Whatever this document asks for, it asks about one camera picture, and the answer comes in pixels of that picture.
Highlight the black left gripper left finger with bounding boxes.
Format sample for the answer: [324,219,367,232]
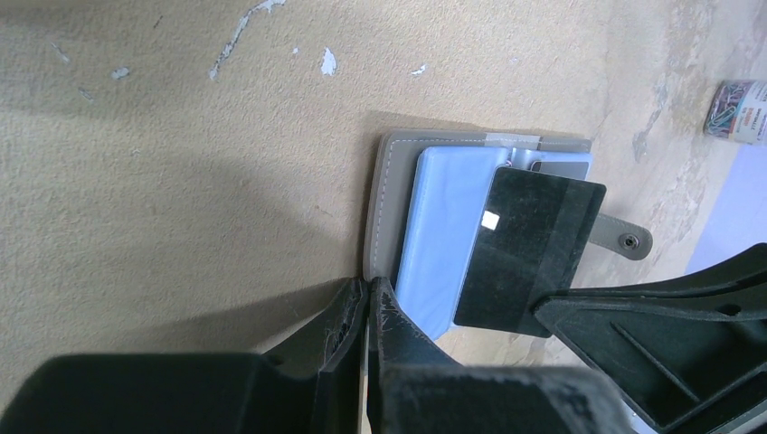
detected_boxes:
[1,278,368,433]

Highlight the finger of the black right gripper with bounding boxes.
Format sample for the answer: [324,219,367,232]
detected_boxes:
[534,243,766,433]

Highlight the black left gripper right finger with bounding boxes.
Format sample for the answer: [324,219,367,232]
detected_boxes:
[367,278,632,433]

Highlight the grey leather card holder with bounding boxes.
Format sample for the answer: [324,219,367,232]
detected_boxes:
[362,128,654,342]

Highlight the small clear plastic cup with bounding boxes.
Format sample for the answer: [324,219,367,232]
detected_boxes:
[703,80,766,146]

